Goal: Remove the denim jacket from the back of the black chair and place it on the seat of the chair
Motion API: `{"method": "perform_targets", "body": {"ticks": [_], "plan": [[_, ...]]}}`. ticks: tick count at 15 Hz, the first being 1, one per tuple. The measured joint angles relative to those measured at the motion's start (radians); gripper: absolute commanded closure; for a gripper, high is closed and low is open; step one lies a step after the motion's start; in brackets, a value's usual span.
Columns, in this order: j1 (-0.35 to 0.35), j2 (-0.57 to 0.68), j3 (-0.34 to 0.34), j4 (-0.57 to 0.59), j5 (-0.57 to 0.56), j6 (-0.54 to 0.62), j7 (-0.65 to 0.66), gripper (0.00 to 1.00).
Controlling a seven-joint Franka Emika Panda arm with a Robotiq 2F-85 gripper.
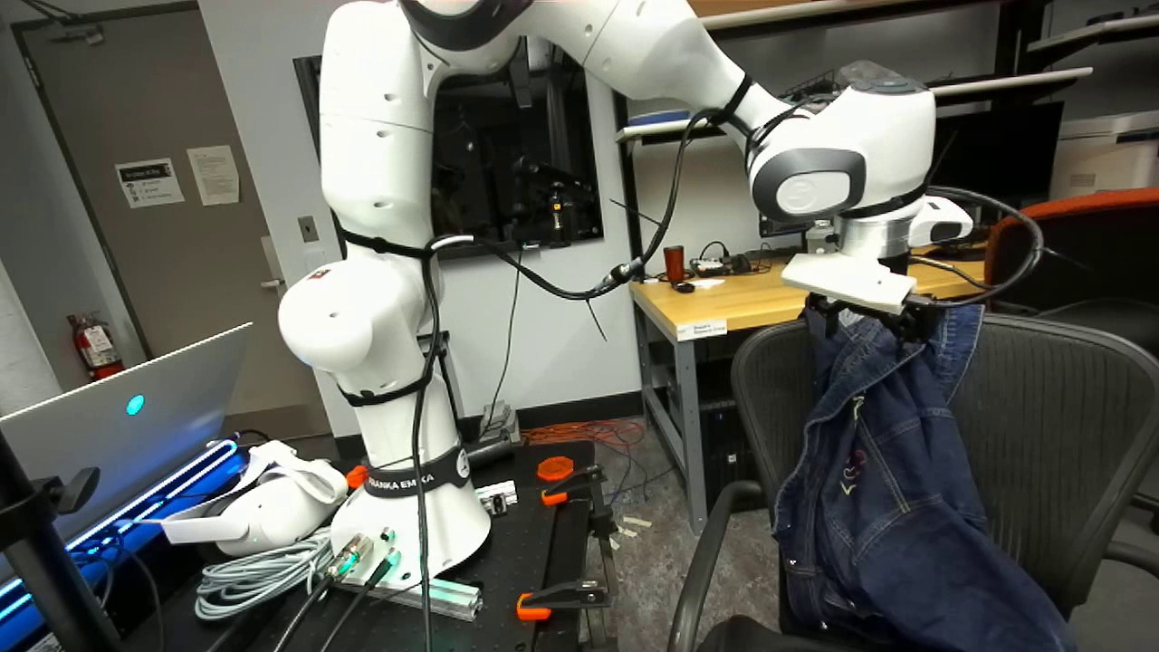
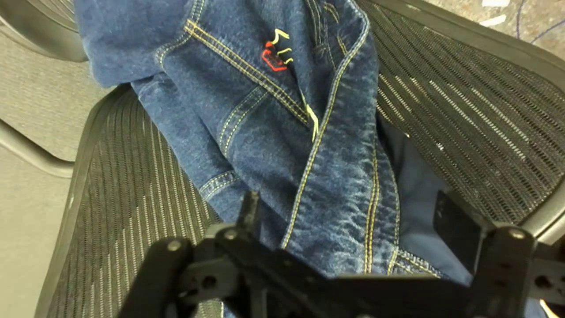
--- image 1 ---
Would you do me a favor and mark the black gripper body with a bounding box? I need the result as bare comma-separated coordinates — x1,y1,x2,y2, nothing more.
802,287,964,348

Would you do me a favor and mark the blue denim jacket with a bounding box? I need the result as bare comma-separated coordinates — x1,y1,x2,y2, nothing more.
773,302,1080,652

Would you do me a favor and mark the black mesh office chair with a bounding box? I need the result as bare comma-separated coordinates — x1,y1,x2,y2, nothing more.
667,309,1159,652

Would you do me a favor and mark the orange backed office chair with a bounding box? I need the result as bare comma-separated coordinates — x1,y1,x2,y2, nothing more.
982,185,1159,325

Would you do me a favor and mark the wooden desk with metal legs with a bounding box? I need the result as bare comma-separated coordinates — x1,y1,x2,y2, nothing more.
627,254,994,533

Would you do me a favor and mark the black metal shelving unit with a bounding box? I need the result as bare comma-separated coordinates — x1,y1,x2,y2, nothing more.
614,0,1159,252

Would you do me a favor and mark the orange black bar clamp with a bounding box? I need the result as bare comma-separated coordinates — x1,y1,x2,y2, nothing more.
533,454,610,511
511,581,614,631

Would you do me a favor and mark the power strip with green plugs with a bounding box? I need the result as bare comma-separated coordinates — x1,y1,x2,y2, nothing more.
319,524,486,626

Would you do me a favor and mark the plain white paper sign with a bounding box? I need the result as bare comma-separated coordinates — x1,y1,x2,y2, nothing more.
186,140,245,209

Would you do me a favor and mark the grey door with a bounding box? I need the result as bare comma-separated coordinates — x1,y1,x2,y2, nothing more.
12,3,300,416

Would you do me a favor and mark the paper sign with black label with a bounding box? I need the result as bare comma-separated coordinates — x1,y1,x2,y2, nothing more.
111,156,190,213

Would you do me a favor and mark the silver laptop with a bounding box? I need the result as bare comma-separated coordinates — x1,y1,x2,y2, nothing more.
0,319,261,544

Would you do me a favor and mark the red fire extinguisher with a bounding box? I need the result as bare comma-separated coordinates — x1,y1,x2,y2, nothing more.
64,311,127,383

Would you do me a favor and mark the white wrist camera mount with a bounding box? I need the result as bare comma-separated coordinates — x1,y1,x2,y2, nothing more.
780,252,925,324

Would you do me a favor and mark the large black wall screen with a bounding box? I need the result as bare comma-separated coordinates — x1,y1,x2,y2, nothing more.
294,52,610,259

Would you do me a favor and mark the coiled grey cable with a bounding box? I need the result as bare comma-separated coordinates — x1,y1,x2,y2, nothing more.
190,533,337,626

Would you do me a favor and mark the black camera stand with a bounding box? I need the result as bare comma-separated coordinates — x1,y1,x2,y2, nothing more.
0,428,127,652

